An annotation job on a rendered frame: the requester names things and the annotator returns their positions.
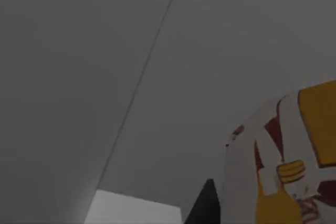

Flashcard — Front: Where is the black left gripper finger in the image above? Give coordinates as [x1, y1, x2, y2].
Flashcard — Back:
[183, 178, 221, 224]

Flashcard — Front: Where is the white red and yellow cup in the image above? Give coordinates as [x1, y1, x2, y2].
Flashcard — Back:
[222, 79, 336, 224]

